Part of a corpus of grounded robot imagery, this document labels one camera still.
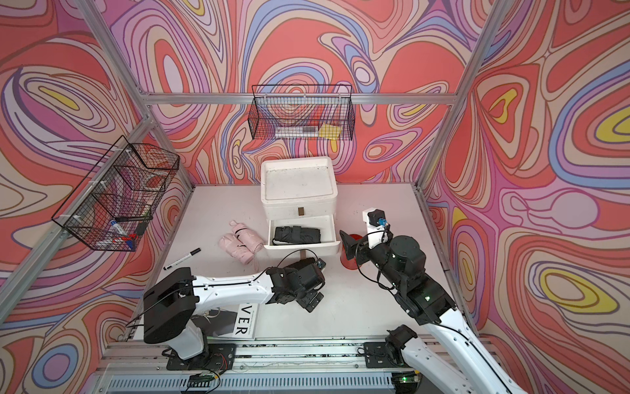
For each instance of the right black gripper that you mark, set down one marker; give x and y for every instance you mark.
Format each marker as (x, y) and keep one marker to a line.
(352, 246)

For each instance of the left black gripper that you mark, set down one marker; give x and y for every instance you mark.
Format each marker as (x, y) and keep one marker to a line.
(309, 302)

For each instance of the black umbrella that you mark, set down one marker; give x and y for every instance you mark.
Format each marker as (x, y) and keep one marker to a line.
(296, 235)

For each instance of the pink umbrella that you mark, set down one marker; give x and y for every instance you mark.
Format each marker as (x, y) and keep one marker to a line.
(236, 249)
(246, 236)

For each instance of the white three-drawer cabinet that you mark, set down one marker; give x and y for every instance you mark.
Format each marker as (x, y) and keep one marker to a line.
(287, 184)

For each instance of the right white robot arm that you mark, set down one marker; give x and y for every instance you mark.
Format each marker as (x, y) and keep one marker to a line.
(400, 260)

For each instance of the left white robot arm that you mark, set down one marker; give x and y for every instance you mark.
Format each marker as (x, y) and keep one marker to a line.
(170, 305)

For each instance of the red metal cup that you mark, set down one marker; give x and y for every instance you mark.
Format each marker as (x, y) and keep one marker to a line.
(349, 264)

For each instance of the LOVER magazine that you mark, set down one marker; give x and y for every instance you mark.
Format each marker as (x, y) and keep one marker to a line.
(232, 322)

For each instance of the black white marker pen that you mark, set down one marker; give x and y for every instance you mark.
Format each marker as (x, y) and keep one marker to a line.
(181, 260)

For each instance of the clear box in basket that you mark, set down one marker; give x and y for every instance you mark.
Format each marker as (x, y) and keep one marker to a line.
(296, 132)

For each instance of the red marker in basket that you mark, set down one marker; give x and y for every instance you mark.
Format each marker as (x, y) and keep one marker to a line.
(129, 241)

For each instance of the blue marker in basket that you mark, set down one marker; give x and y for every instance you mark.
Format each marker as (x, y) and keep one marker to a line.
(118, 228)

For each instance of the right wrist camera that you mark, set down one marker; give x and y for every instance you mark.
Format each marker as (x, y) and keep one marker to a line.
(378, 229)

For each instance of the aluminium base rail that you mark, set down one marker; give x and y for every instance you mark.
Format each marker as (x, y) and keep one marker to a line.
(261, 366)

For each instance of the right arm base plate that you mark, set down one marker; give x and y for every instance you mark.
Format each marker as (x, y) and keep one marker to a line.
(379, 354)

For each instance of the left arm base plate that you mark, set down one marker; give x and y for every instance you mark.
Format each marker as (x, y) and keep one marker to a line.
(217, 357)

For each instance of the black wire basket back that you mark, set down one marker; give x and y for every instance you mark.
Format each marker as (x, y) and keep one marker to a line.
(328, 107)

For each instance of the black wire basket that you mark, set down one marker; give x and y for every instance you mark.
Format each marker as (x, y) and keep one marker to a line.
(131, 180)
(328, 107)

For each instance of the black wire basket left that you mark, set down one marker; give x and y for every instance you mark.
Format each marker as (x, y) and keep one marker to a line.
(131, 180)

